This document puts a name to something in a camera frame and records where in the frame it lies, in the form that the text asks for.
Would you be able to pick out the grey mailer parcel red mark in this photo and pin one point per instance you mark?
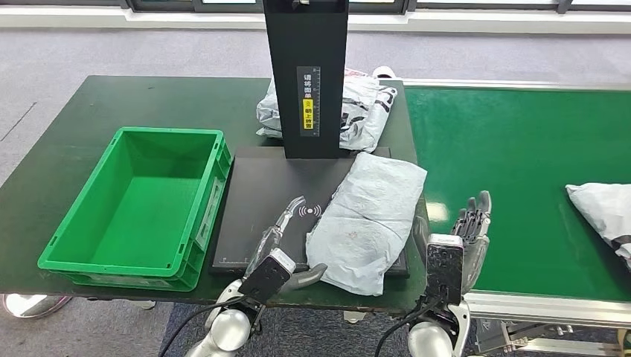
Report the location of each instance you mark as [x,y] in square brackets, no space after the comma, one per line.
[369,222]

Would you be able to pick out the crumpled grey-white mailer parcel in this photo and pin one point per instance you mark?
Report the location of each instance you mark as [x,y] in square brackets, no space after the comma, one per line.
[268,113]

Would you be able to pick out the chrome round table base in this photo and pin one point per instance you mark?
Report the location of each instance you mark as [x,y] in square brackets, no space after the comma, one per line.
[32,305]

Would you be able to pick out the white window sill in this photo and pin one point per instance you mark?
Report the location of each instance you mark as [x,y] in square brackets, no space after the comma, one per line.
[98,19]

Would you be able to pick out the green plastic crate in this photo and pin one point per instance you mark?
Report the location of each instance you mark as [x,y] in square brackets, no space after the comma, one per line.
[143,212]

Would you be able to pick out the black yellow ruler label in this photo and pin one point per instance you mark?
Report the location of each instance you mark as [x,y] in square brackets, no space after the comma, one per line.
[308,101]

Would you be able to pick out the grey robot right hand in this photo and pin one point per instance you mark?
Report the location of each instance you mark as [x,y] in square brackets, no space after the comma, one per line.
[475,251]

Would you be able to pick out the white mailer black red print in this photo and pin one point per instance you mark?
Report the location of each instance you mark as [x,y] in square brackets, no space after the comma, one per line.
[606,217]

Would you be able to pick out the green conveyor belt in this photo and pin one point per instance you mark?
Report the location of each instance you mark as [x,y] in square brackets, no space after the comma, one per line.
[493,148]

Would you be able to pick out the dark green table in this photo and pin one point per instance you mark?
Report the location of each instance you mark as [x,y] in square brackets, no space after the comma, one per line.
[98,103]

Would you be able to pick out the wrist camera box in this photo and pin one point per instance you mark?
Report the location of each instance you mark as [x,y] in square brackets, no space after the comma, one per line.
[445,268]
[266,278]

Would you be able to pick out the small pale table foot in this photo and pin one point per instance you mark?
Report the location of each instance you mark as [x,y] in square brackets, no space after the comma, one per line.
[355,317]
[144,304]

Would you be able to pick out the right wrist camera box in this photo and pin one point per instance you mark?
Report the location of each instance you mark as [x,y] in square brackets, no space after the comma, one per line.
[445,268]

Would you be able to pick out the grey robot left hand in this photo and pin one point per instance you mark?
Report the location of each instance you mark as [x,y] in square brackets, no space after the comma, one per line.
[268,236]

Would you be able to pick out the black inbound scanner machine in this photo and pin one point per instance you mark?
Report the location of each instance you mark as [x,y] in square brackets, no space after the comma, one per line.
[266,187]

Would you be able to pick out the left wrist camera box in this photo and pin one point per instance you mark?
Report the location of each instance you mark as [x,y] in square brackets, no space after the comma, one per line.
[266,278]

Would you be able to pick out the white mailer parcel black print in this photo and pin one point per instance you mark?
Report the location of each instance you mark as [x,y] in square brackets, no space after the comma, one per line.
[367,113]

